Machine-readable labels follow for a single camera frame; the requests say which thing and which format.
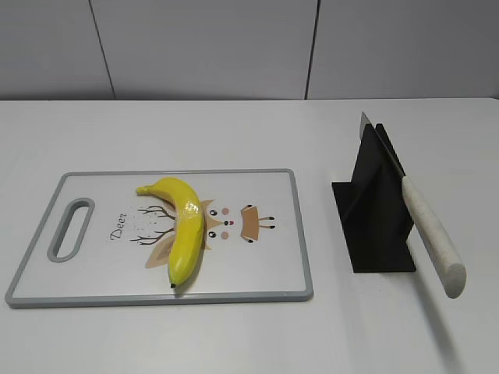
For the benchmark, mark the white grey-rimmed cutting board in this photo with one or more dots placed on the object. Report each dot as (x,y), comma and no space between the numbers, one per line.
(100,244)

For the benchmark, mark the black knife stand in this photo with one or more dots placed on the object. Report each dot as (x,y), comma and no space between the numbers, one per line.
(375,220)

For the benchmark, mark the cleaver knife with white handle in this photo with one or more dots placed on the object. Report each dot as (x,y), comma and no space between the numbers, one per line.
(439,246)

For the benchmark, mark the yellow plastic banana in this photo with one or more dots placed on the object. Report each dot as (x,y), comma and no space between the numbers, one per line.
(189,229)

